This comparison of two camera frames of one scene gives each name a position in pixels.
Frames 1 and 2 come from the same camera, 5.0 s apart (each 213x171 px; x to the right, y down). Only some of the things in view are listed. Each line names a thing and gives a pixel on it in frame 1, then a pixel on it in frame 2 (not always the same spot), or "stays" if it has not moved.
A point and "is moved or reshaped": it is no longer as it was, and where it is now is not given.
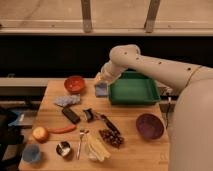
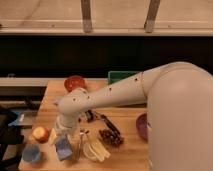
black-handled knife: [108, 123] stays
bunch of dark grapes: [112, 137] stays
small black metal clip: [89, 114] stays
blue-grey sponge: [101, 90] is moved or reshaped
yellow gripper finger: [98, 78] -> [53, 136]
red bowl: [74, 84] stays
